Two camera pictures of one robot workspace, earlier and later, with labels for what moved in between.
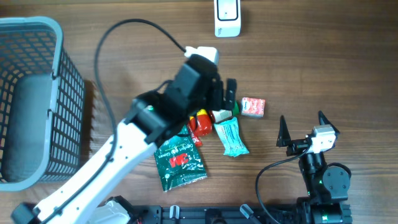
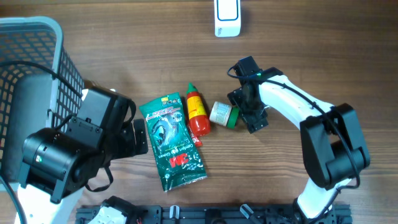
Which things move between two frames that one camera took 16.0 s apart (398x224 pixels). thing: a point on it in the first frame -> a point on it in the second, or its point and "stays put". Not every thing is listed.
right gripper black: x=296 y=146 -> x=251 y=119
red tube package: x=194 y=138 stays put
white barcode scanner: x=227 y=22 stays put
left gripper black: x=220 y=94 -> x=129 y=147
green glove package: x=179 y=160 stays put
